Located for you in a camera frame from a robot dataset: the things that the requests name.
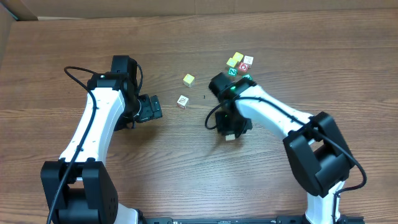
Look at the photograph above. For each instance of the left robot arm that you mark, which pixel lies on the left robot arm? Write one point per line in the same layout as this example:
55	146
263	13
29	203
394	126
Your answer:
77	186

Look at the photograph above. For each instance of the white leaf block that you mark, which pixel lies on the white leaf block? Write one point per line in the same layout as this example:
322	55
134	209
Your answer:
182	101

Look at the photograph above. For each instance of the green block letter Z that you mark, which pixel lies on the green block letter Z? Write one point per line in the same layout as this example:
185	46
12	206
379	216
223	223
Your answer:
232	72

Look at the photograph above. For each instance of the white block top right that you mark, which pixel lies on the white block top right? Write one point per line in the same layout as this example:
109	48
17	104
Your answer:
248	60

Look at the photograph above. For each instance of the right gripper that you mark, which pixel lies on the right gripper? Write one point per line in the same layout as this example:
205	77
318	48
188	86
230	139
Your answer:
232	129

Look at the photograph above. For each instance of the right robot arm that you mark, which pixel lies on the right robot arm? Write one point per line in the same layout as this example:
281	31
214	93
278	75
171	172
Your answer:
317	152

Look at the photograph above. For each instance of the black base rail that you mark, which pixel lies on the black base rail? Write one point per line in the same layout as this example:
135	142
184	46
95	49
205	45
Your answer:
276	220

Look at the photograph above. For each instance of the red block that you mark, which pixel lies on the red block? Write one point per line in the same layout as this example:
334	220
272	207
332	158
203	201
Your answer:
243	68

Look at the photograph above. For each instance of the yellow block upper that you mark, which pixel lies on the yellow block upper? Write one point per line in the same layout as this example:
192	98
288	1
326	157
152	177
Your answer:
238	57

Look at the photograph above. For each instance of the green block letter V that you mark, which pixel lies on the green block letter V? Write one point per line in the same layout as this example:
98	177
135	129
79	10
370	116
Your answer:
230	137

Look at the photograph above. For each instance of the green block right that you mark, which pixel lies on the green block right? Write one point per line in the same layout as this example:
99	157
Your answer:
248	76

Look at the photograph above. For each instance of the lone yellow block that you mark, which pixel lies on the lone yellow block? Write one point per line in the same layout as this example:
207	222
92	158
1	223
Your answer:
189	80

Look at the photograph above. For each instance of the yellow block lower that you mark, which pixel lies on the yellow block lower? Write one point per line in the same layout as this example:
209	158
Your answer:
231	62

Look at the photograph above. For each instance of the cardboard box wall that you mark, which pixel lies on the cardboard box wall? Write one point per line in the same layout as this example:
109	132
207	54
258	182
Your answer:
203	31

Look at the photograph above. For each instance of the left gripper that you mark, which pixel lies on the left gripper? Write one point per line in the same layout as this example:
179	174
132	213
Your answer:
155	107

